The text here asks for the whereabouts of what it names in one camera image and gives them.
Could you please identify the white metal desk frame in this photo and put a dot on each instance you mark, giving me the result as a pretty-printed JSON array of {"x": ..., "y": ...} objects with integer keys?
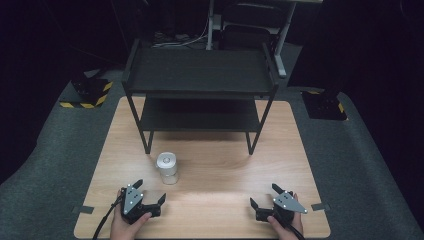
[{"x": 281, "y": 50}]

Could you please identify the black two-tier shelf rack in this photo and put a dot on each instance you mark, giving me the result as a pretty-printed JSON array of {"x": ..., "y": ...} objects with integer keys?
[{"x": 200, "y": 71}]

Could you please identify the grey tape strip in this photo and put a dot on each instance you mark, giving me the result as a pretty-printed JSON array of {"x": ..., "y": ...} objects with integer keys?
[
  {"x": 83, "y": 209},
  {"x": 320, "y": 206}
]

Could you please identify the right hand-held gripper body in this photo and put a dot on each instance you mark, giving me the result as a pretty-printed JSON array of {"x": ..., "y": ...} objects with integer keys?
[{"x": 283, "y": 206}]

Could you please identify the black office chair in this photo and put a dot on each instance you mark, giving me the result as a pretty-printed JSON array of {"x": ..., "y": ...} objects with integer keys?
[{"x": 248, "y": 31}]

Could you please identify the person's left hand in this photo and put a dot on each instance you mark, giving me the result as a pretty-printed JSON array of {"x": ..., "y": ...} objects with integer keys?
[{"x": 125, "y": 230}]

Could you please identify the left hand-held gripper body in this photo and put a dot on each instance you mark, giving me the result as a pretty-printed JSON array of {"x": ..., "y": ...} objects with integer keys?
[{"x": 132, "y": 203}]

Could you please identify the black stand base striped edge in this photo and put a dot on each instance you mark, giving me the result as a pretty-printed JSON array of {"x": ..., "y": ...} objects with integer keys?
[
  {"x": 89, "y": 91},
  {"x": 325, "y": 105}
]

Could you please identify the person's right hand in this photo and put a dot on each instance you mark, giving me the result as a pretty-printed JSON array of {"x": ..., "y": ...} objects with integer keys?
[{"x": 288, "y": 231}]

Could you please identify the clear jar with white lid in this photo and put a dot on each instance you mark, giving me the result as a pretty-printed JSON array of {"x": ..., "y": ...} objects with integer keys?
[{"x": 166, "y": 166}]

